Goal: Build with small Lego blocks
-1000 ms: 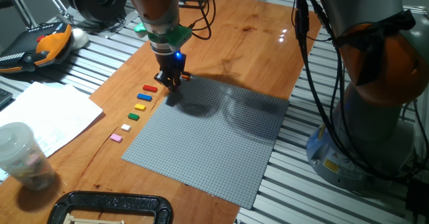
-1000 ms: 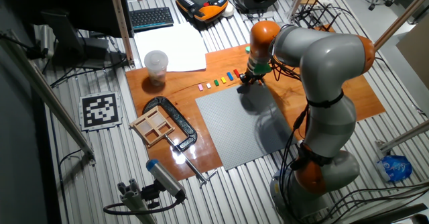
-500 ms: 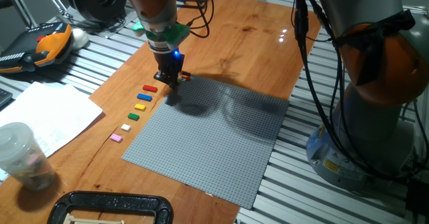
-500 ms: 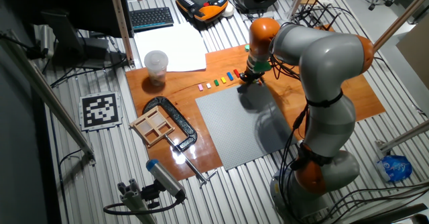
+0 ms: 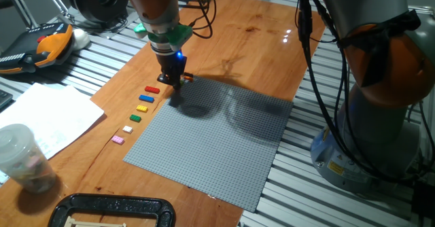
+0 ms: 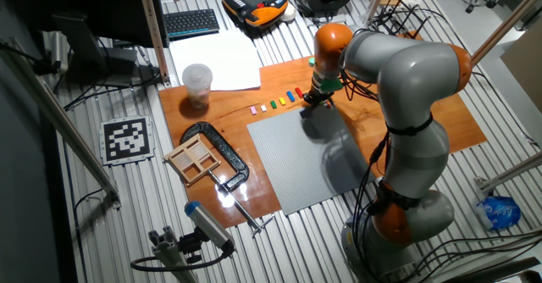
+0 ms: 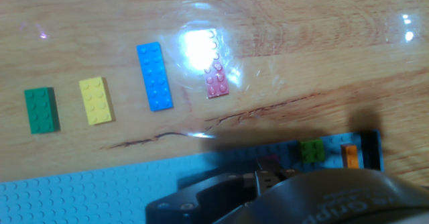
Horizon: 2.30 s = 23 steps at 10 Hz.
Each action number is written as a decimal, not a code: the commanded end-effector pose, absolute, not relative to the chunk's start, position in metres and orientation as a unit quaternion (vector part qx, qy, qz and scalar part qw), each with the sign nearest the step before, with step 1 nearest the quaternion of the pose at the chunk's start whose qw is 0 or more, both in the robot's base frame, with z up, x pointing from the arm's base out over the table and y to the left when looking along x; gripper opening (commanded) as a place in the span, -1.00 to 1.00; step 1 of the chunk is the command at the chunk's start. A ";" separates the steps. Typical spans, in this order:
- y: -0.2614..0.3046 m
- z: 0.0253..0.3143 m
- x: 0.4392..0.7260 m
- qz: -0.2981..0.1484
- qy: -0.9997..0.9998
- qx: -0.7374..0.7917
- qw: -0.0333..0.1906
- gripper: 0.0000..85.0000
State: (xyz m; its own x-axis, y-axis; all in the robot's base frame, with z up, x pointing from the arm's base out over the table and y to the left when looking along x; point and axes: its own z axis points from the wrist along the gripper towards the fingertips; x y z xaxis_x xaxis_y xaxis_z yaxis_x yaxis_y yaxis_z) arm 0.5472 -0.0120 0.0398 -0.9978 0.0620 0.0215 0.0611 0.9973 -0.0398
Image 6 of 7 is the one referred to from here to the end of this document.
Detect gray Lego baseplate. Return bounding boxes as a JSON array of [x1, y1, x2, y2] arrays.
[[246, 103, 378, 217]]

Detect black monitor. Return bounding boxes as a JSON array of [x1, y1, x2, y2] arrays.
[[25, 0, 169, 88]]

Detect aluminium camera mount post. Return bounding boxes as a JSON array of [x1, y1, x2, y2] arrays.
[[147, 225, 200, 283]]

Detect black keyboard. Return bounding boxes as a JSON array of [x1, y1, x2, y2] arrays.
[[163, 8, 221, 41]]

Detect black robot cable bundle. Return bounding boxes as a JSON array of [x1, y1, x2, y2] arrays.
[[340, 3, 435, 283]]

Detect aluminium frame bar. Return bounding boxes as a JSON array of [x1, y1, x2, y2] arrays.
[[0, 36, 123, 210]]

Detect clear plastic cup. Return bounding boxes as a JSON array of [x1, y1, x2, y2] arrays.
[[181, 63, 213, 110]]

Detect black metal C-clamp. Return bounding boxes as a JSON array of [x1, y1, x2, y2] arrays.
[[179, 120, 276, 236]]

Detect short aluminium profile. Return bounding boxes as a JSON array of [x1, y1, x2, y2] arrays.
[[473, 150, 542, 195]]

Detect wooden compartment tray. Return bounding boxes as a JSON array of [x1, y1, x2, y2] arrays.
[[163, 133, 222, 186]]

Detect blue plastic bag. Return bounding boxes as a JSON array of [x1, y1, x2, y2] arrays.
[[475, 196, 522, 231]]

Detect gray camera blue cap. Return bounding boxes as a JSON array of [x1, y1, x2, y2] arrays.
[[184, 200, 236, 254]]

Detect black white marker board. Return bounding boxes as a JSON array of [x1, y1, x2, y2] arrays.
[[99, 115, 156, 167]]

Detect black floor cables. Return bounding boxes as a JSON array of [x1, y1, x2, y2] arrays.
[[401, 227, 542, 283]]

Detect black wire rack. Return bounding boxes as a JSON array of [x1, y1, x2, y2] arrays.
[[368, 0, 429, 38]]

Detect white paper sheets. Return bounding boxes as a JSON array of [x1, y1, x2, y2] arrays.
[[169, 27, 263, 92]]

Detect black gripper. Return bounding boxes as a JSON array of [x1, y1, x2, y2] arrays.
[[301, 84, 335, 108]]

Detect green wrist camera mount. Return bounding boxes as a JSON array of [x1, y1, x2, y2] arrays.
[[307, 56, 345, 94]]

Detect silver metal cylinder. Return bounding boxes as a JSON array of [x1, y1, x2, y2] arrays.
[[49, 31, 71, 75]]

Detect black camera cable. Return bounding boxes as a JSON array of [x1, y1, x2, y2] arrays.
[[130, 248, 232, 273]]

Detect black monitor cables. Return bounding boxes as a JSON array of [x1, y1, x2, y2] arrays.
[[63, 69, 163, 111]]

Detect glossy wooden board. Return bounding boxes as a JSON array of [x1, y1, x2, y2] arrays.
[[158, 54, 488, 230]]

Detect brown cardboard panel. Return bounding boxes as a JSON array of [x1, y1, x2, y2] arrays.
[[501, 28, 542, 114]]

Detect wooden frame post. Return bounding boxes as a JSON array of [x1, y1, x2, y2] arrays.
[[135, 0, 171, 86], [470, 0, 542, 67]]

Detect white computer mouse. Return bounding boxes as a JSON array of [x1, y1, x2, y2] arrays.
[[279, 5, 297, 24]]

